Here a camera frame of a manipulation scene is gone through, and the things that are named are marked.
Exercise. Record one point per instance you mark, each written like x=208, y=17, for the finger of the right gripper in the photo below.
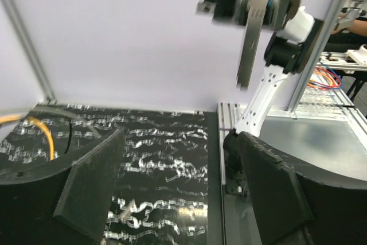
x=256, y=12

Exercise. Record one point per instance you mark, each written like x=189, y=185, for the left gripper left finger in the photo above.
x=64, y=201

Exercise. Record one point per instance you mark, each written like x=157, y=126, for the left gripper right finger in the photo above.
x=296, y=202

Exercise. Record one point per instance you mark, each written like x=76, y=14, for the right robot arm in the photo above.
x=294, y=34

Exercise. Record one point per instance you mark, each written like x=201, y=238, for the black marble pattern mat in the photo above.
x=168, y=187

